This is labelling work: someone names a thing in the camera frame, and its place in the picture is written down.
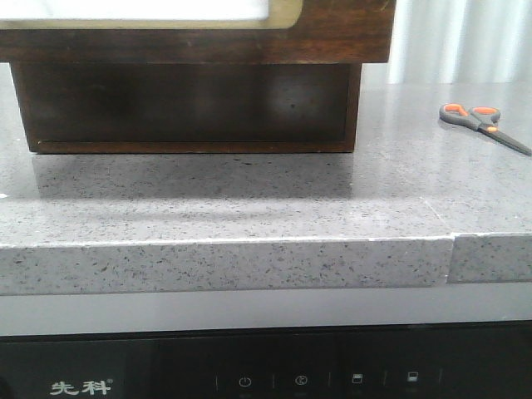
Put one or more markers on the black appliance control panel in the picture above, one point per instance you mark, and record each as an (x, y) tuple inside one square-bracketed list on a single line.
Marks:
[(443, 360)]

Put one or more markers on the white curtain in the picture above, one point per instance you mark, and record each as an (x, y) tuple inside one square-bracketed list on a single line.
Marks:
[(461, 41)]

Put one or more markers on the grey orange scissors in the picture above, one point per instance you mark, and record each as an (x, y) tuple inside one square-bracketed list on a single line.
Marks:
[(483, 119)]

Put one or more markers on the dark wooden drawer cabinet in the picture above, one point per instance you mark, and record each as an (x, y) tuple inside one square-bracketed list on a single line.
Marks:
[(133, 108)]

